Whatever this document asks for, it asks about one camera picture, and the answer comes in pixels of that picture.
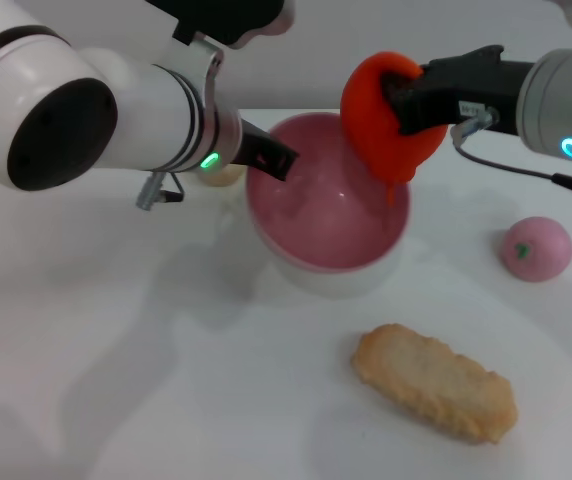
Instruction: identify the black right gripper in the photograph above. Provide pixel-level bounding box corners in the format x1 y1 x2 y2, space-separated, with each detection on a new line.
381 44 537 137

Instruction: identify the left arm cable with connector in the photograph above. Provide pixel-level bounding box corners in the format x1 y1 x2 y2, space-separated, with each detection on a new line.
135 171 186 212

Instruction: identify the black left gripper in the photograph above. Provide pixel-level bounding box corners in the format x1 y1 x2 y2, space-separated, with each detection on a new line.
229 118 301 183

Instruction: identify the arm cable with connector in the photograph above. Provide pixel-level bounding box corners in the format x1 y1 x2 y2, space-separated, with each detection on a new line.
135 171 186 212
449 106 572 214

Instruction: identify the pink peach bun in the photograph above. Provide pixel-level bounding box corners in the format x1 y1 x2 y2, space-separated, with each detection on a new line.
499 215 572 284

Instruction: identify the pink plastic bowl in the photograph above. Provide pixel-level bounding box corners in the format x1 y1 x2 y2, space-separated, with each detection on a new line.
244 112 412 275

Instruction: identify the long golden toast bread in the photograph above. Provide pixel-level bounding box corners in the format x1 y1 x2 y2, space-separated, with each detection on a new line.
349 323 519 445

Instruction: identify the right arm cable with connector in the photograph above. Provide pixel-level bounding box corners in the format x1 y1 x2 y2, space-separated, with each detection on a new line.
449 106 572 214

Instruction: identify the beige round bun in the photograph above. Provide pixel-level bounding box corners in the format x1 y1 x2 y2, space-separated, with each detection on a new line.
197 163 245 189

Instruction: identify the orange toy fruit with stem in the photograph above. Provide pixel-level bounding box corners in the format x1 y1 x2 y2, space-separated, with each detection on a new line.
339 51 450 208

